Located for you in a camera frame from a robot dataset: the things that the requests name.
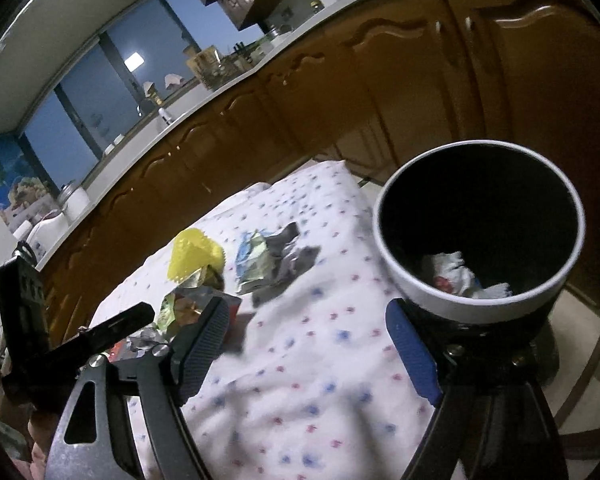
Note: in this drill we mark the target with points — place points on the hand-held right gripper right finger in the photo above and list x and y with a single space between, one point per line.
414 355

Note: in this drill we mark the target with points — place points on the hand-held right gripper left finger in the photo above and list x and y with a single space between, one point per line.
200 352

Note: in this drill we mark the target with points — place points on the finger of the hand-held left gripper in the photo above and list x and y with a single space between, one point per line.
117 327

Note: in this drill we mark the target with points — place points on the silver green snack wrapper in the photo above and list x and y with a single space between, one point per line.
185 307

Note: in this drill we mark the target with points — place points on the white round bin black inside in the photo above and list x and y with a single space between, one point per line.
430 305

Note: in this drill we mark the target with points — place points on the yellow foam fruit net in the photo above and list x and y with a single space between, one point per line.
192 255

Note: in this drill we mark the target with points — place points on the white green snack wrapper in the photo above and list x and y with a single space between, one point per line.
252 260

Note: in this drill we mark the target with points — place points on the white countertop appliance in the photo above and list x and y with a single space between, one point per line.
42 235

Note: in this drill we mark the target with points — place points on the crumpled white wrapper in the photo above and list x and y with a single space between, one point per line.
455 275

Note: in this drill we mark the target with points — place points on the white flower-print cloth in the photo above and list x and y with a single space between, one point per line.
305 360

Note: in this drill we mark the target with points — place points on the white storage jar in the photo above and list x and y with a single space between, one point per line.
75 202

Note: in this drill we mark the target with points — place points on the crumpled grey wrapper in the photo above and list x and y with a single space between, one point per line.
295 255

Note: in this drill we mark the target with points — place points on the white kitchen countertop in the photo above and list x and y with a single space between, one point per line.
145 132

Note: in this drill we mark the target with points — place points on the small white bottle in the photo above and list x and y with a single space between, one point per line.
165 116

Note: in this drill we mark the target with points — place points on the kitchen window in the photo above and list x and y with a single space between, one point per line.
80 90

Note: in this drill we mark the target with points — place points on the brown wooden kitchen cabinets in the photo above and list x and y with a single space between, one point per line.
380 85

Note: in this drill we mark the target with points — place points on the dish rack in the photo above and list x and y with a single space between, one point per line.
215 65

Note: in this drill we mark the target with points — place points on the wall poster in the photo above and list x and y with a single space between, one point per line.
10 185

